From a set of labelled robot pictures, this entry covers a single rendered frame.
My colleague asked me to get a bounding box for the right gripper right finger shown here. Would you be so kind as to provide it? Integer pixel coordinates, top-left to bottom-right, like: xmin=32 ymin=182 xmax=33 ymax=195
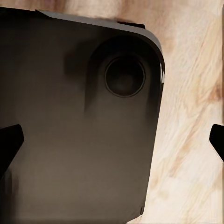
xmin=209 ymin=124 xmax=224 ymax=162

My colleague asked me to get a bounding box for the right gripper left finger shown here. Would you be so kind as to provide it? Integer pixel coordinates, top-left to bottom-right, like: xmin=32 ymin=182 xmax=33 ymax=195
xmin=0 ymin=124 xmax=24 ymax=180

